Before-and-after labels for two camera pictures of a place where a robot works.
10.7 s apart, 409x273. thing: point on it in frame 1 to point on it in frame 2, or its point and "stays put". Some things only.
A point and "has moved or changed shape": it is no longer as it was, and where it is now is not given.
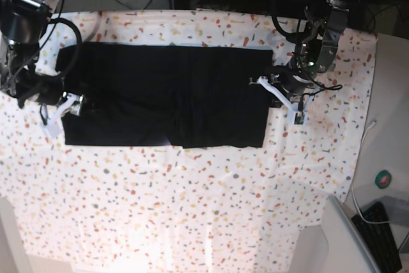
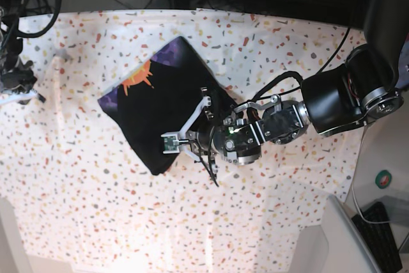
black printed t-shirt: [193, 96] has moved or changed shape
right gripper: [294, 81] to [211, 139]
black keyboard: [378, 237] stays put
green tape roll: [383, 178] stays put
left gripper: [46, 90] to [22, 77]
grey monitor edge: [349, 251] stays put
